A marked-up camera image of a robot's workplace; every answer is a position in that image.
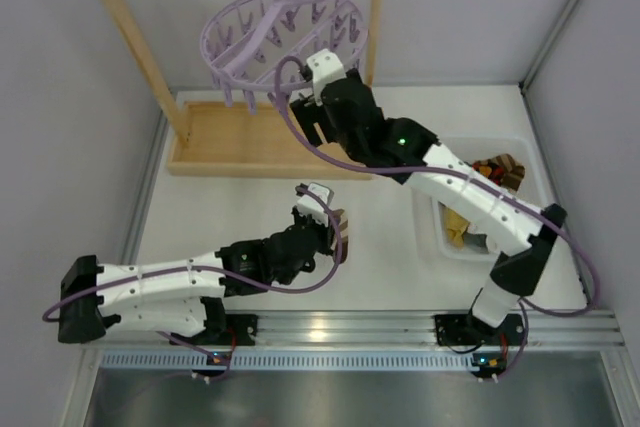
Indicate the wooden hanger rack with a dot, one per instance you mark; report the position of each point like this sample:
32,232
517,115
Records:
211,139

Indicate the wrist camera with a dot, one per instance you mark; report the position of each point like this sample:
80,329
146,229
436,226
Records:
312,200
321,69

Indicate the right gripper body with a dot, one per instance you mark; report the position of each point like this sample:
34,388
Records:
307,117

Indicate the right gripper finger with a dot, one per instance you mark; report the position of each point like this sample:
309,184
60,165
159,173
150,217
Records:
312,119
355,78

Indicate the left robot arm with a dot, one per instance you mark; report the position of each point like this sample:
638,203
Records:
184,300

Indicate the purple round clip hanger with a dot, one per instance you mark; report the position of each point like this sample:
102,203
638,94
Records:
244,42

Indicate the brown striped sock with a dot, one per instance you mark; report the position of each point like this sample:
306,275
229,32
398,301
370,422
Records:
507,172
343,241

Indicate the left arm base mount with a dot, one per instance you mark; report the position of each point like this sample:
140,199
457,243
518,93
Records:
218,347

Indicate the white slotted cable duct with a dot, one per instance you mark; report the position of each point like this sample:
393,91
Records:
265,360

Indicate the argyle sock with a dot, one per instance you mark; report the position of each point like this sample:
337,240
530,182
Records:
487,169

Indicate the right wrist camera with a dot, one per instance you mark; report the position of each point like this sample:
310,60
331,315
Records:
321,69

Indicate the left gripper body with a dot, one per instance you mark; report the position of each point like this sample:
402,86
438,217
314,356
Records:
310,223

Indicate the mustard yellow sock in basket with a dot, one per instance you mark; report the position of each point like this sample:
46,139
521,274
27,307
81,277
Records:
456,227

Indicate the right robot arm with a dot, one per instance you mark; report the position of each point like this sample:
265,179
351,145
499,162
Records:
525,234

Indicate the white plastic basket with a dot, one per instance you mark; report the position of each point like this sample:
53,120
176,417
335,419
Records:
429,214

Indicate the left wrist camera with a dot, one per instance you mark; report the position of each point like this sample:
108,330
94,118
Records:
312,200

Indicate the aluminium mounting rail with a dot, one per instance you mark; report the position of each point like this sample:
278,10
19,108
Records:
413,329

